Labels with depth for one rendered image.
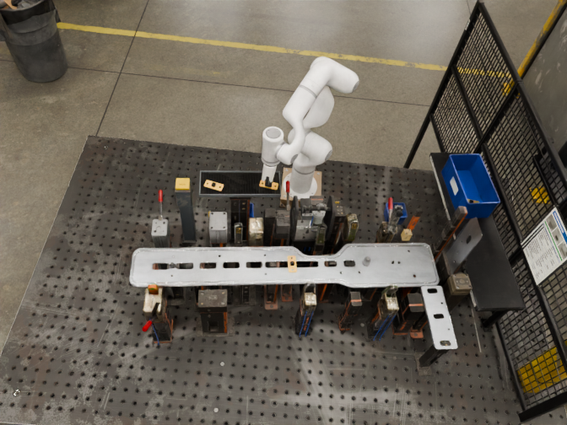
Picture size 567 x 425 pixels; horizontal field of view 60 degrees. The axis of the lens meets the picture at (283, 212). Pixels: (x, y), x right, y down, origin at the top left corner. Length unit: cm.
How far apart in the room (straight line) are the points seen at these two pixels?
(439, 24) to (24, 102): 401
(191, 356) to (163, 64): 299
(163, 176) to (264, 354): 118
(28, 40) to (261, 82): 187
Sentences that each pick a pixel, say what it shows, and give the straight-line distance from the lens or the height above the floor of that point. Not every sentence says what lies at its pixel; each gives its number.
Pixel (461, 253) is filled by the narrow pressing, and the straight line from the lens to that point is 229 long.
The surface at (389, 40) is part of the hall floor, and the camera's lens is 524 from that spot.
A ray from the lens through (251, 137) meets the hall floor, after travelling 402.
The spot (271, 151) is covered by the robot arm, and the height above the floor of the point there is 144.
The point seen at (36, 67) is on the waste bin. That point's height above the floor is 18.
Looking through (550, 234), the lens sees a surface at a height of 136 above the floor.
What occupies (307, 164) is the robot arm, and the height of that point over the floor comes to 107.
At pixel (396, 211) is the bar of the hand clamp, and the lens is 222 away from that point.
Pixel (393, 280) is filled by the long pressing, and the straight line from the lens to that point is 228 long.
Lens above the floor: 294
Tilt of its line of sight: 55 degrees down
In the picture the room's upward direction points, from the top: 8 degrees clockwise
